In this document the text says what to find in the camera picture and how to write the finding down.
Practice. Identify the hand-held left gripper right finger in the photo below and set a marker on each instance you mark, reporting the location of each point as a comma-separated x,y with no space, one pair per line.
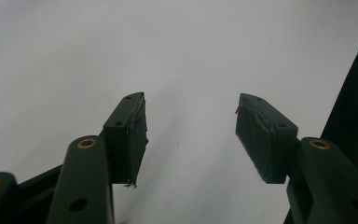
261,140

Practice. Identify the black metal stand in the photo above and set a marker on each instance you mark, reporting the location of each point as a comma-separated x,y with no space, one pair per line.
354,109

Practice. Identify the white table mat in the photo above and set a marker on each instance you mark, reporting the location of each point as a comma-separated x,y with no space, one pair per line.
105,46

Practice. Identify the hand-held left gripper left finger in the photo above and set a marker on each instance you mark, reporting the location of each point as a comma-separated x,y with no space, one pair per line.
127,140

